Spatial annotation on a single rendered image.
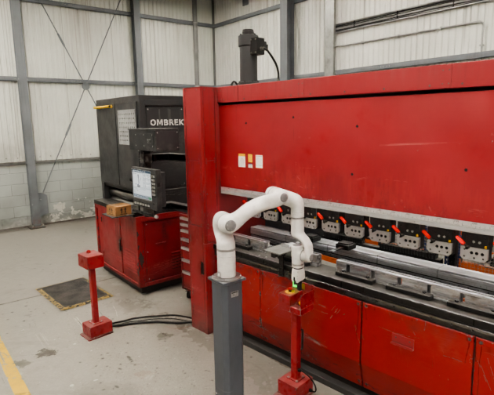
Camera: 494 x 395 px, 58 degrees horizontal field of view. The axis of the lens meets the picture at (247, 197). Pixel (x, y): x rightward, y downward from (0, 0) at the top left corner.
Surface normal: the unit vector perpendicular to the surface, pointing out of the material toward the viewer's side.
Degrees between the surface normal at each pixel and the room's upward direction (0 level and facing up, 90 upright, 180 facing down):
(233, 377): 90
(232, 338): 90
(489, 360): 90
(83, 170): 90
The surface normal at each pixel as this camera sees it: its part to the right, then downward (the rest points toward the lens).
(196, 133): -0.72, 0.13
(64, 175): 0.62, 0.12
